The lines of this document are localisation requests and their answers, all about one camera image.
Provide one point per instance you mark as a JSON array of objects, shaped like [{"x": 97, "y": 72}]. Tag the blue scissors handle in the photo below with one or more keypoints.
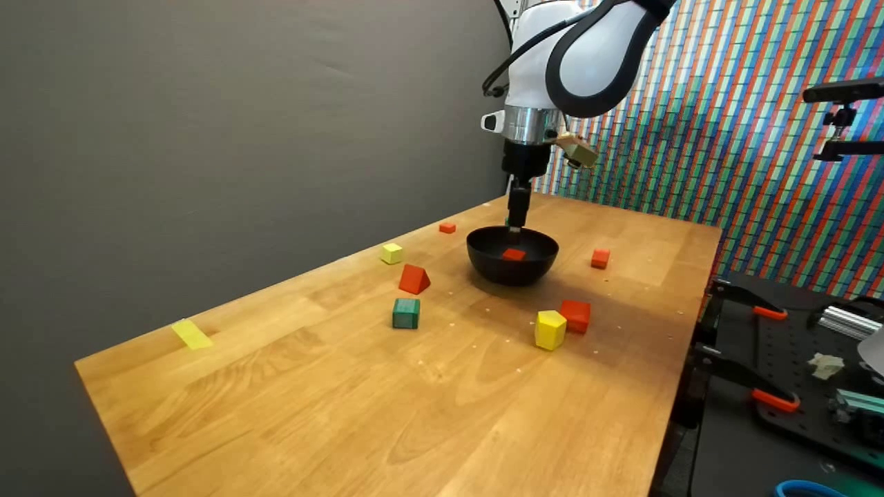
[{"x": 806, "y": 490}]

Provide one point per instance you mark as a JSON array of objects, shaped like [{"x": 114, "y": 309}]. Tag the lime green wooden block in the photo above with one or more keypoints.
[{"x": 390, "y": 253}]

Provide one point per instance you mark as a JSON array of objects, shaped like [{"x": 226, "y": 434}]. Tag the black clamp orange handle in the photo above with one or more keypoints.
[{"x": 759, "y": 304}]

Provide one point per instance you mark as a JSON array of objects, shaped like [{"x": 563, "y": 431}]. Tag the orange wooden block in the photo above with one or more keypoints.
[{"x": 600, "y": 257}]

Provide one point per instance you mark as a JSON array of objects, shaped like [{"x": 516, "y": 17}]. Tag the yellow block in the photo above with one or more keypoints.
[{"x": 548, "y": 329}]

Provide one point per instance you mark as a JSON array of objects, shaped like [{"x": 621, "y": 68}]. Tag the black bowl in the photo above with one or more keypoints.
[{"x": 488, "y": 246}]

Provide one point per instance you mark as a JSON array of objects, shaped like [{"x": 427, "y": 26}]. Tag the small orange block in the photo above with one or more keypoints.
[{"x": 448, "y": 227}]

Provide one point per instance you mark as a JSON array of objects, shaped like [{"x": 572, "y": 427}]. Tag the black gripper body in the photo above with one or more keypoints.
[{"x": 524, "y": 163}]

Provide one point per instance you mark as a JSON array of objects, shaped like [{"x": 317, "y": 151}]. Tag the yellow tape strip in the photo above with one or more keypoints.
[{"x": 193, "y": 336}]

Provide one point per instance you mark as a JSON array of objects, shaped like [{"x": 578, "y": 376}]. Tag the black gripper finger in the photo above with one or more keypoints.
[{"x": 517, "y": 218}]

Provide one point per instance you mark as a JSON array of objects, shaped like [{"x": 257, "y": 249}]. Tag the red wooden block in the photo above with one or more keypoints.
[{"x": 414, "y": 279}]

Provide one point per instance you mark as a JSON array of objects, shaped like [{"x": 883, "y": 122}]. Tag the black perforated tool board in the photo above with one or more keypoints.
[{"x": 802, "y": 358}]

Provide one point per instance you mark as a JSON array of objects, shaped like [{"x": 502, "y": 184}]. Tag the black camera stand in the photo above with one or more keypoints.
[{"x": 840, "y": 118}]

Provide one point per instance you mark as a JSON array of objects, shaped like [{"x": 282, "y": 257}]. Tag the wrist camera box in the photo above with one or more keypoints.
[{"x": 575, "y": 151}]

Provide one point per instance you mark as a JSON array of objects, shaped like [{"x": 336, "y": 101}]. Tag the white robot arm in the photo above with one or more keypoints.
[{"x": 563, "y": 61}]

